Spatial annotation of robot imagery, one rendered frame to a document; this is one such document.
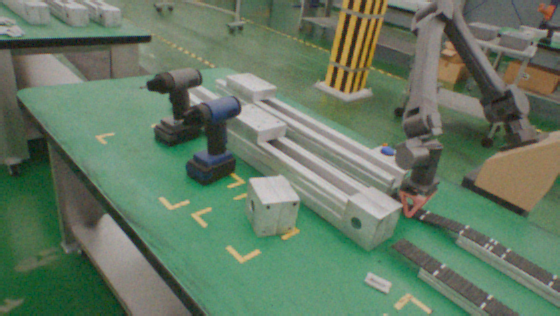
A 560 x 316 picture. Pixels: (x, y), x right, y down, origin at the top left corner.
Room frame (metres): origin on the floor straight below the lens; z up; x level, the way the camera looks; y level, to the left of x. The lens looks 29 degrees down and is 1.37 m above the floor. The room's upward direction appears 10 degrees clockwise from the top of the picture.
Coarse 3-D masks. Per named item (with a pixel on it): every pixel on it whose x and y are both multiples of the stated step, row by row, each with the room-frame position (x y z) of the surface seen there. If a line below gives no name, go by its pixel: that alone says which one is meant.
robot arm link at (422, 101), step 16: (448, 0) 1.23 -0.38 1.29; (432, 16) 1.19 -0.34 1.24; (448, 16) 1.19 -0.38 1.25; (416, 32) 1.23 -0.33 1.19; (432, 32) 1.16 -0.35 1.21; (416, 48) 1.14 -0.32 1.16; (432, 48) 1.12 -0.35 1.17; (416, 64) 1.09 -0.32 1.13; (432, 64) 1.08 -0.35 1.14; (416, 80) 1.04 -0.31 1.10; (432, 80) 1.04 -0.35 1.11; (416, 96) 0.99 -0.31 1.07; (432, 96) 1.00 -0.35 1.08; (416, 112) 0.98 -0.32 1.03; (432, 112) 0.95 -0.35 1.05; (416, 128) 0.92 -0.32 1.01
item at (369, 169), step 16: (240, 96) 1.33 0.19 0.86; (272, 112) 1.22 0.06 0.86; (288, 112) 1.27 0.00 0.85; (288, 128) 1.17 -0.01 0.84; (304, 128) 1.14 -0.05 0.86; (320, 128) 1.17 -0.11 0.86; (304, 144) 1.11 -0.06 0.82; (320, 144) 1.07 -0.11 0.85; (336, 144) 1.06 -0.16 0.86; (352, 144) 1.08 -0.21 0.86; (336, 160) 1.02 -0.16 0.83; (352, 160) 0.99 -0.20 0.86; (368, 160) 1.04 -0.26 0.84; (384, 160) 1.01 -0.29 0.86; (352, 176) 0.98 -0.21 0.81; (368, 176) 0.95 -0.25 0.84; (384, 176) 0.92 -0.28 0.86; (400, 176) 0.96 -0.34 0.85; (384, 192) 0.91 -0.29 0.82
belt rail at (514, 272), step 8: (464, 240) 0.78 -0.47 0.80; (464, 248) 0.78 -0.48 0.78; (472, 248) 0.77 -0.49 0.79; (480, 248) 0.76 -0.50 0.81; (480, 256) 0.75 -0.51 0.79; (488, 256) 0.75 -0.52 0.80; (496, 256) 0.73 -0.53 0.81; (496, 264) 0.73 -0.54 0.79; (504, 264) 0.72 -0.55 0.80; (512, 264) 0.71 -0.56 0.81; (504, 272) 0.71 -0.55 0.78; (512, 272) 0.71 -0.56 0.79; (520, 272) 0.70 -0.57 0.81; (520, 280) 0.69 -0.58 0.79; (528, 280) 0.69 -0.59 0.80; (536, 280) 0.68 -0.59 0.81; (536, 288) 0.67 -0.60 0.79; (544, 288) 0.66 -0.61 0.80; (544, 296) 0.66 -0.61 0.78; (552, 296) 0.66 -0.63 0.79
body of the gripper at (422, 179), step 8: (416, 168) 0.89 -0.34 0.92; (424, 168) 0.88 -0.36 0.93; (432, 168) 0.88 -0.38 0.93; (416, 176) 0.88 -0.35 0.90; (424, 176) 0.88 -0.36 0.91; (432, 176) 0.88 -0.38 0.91; (408, 184) 0.87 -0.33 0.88; (416, 184) 0.88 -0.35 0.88; (424, 184) 0.87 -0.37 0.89; (432, 184) 0.89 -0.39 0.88; (424, 192) 0.85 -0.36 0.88
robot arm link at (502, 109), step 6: (504, 96) 1.22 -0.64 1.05; (492, 102) 1.24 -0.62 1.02; (498, 102) 1.22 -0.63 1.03; (504, 102) 1.20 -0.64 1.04; (492, 108) 1.22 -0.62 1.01; (498, 108) 1.21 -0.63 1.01; (504, 108) 1.19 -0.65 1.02; (510, 108) 1.18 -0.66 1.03; (498, 114) 1.20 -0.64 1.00; (504, 114) 1.19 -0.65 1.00; (510, 114) 1.18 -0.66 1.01; (516, 114) 1.18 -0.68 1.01; (522, 114) 1.20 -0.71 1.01; (504, 120) 1.21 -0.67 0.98; (510, 120) 1.21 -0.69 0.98
